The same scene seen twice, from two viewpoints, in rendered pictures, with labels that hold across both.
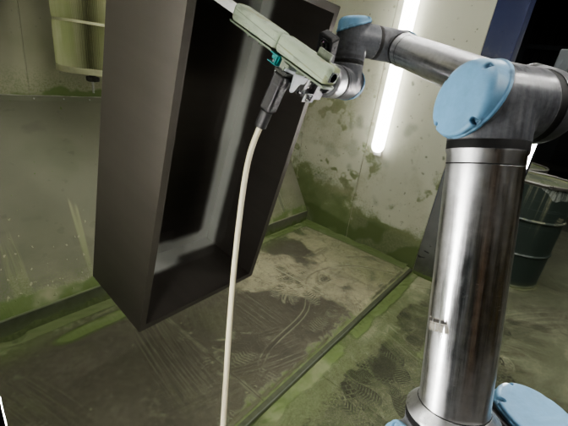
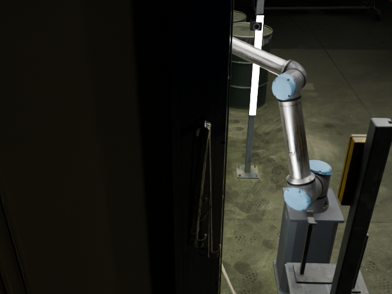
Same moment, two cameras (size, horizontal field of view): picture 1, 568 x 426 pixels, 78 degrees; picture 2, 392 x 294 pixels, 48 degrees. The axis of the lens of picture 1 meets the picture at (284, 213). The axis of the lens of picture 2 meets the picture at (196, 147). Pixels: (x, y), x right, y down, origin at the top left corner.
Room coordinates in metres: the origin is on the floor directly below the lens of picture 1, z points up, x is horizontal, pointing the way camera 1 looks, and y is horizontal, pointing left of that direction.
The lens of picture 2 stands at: (-0.82, 1.23, 2.25)
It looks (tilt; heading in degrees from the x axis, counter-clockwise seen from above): 31 degrees down; 325
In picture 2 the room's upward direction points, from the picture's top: straight up
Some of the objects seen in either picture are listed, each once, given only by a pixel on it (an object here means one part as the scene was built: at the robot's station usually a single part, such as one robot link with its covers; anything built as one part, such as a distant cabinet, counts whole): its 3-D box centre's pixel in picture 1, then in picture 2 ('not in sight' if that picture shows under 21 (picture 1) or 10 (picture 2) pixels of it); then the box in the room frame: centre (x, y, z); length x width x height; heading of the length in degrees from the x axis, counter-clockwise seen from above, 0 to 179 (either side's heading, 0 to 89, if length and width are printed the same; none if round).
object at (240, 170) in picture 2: not in sight; (247, 171); (1.64, -1.05, 0.01); 0.20 x 0.20 x 0.01; 54
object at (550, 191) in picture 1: (518, 226); (244, 66); (2.85, -2.00, 0.44); 0.59 x 0.58 x 0.89; 158
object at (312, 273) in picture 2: not in sight; (331, 251); (-0.04, 0.00, 0.95); 0.26 x 0.15 x 0.32; 54
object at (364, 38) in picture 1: (354, 40); not in sight; (1.12, -0.13, 1.52); 0.12 x 0.09 x 0.12; 108
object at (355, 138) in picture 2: not in sight; (363, 171); (-0.13, 0.06, 1.42); 0.12 x 0.06 x 0.26; 54
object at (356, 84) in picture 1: (343, 82); not in sight; (1.10, -0.12, 1.40); 0.12 x 0.09 x 0.10; 146
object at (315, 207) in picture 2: not in sight; (312, 196); (0.48, -0.51, 0.69); 0.19 x 0.19 x 0.10
